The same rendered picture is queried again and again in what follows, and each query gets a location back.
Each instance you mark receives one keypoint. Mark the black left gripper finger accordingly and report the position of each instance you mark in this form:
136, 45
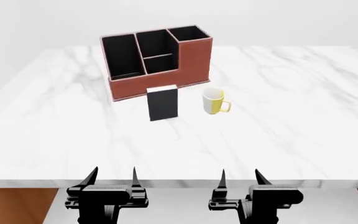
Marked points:
136, 184
85, 182

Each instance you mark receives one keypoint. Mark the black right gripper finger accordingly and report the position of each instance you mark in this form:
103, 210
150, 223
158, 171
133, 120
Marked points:
222, 186
261, 180

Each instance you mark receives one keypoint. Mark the brown leather desk caddy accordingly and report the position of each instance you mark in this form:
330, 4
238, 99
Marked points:
194, 63

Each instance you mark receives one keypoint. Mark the black box with white top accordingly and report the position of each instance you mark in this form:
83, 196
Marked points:
162, 105

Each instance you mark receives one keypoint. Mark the white and yellow mug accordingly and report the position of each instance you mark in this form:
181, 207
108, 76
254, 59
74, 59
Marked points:
212, 102

